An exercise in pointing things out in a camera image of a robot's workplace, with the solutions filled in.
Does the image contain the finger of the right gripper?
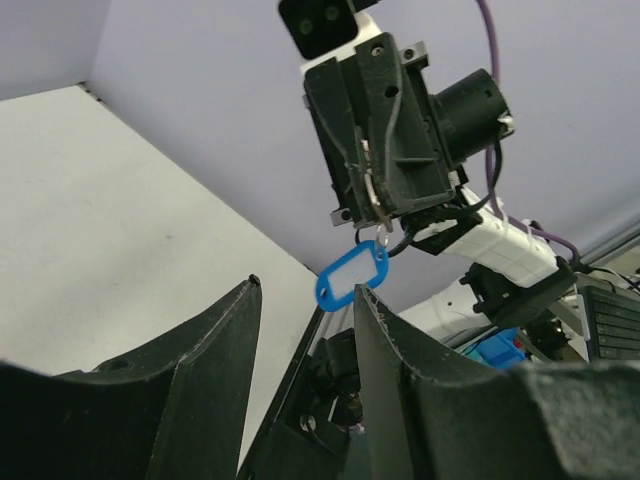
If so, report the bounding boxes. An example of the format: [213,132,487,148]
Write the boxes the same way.
[356,32,454,216]
[303,58,375,223]

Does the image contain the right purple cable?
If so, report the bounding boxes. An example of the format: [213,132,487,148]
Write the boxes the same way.
[472,0,584,266]

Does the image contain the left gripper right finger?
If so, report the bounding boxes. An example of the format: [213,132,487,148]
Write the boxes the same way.
[354,286,572,479]

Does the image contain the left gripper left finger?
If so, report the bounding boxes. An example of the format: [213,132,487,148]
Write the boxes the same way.
[1,276,262,479]

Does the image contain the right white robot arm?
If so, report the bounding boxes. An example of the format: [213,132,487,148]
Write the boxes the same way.
[301,33,576,340]

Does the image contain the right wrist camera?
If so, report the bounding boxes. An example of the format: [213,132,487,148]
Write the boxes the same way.
[278,0,378,61]

